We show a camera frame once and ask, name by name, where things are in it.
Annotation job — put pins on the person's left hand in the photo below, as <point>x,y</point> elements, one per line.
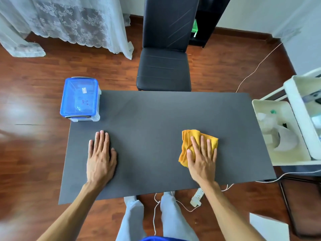
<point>100,164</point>

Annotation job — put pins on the person's right hand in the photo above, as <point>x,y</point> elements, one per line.
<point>202,165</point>

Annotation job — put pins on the person's left thumb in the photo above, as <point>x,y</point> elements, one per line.
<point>113,156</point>

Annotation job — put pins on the person's right middle finger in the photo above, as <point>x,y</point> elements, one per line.
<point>203,146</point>

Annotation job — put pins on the person's right little finger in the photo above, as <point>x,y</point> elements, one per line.
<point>214,154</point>

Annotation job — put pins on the person's right thumb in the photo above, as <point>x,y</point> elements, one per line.
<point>189,157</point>

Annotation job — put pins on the person's left little finger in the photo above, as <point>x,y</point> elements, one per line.
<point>90,148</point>

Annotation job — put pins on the person's left middle finger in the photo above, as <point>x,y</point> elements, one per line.
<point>101,141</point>

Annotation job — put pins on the yellow cleaning cloth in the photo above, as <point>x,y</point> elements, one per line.
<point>186,141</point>

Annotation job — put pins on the person's left forearm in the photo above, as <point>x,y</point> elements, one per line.
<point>67,213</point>

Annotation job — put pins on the person's right forearm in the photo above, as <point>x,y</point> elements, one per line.
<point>228,213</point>

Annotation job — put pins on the white power strip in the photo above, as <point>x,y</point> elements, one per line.
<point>196,197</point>

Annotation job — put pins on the blue lidded plastic container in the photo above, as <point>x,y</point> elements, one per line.
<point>79,99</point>

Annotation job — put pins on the person's light grey trousers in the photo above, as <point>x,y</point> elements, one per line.
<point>155,218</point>

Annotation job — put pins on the white plastic bag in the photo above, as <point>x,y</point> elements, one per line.
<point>284,139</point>

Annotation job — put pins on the white utility cart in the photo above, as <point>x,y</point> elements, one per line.
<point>291,122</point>

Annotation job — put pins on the person's blue shirt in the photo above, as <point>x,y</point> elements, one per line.
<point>161,238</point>

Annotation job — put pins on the white board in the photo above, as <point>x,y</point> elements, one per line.
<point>269,228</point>

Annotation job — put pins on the black leather chair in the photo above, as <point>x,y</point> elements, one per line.
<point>165,47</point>

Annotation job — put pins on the white lace curtain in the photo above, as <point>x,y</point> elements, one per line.
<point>62,22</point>

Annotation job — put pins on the black shelf unit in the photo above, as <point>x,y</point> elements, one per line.
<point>209,20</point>

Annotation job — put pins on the black metal frame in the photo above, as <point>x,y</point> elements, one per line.
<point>298,205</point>

